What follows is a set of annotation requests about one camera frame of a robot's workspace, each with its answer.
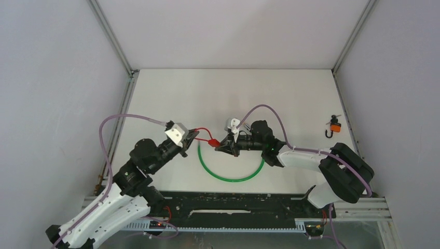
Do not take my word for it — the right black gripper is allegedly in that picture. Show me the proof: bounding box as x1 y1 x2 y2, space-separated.
216 131 265 157

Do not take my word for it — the green cable lock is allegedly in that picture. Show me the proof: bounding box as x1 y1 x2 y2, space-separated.
197 143 265 183

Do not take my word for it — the red cable lock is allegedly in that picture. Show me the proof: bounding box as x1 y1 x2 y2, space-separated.
193 127 222 148

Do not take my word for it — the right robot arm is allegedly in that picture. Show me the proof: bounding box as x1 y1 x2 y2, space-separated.
214 120 375 217

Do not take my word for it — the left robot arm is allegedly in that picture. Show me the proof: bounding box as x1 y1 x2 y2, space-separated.
45 129 199 248

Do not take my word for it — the orange padlock with keys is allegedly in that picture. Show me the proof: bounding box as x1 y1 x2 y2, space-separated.
325 115 341 139

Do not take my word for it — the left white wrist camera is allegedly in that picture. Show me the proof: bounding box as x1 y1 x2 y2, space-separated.
164 121 189 147

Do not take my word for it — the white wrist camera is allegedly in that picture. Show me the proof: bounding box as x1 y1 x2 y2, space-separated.
224 118 241 142
164 121 189 147

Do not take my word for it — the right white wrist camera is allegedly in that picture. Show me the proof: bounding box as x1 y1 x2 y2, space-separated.
224 118 241 142

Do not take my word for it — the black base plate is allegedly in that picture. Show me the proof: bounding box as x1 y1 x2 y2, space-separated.
148 191 336 228

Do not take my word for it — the grey cable duct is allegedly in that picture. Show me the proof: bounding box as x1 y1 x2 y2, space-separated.
121 219 306 233

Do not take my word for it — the left aluminium corner post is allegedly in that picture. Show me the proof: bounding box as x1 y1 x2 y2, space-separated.
87 0 134 77

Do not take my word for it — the aluminium corner post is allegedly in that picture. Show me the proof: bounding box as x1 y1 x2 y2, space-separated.
332 0 379 76
87 0 134 77

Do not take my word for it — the aluminium front frame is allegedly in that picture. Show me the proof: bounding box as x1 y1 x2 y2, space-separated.
70 196 401 249

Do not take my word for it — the right aluminium corner post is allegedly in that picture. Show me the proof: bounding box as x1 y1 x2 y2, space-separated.
332 0 379 76

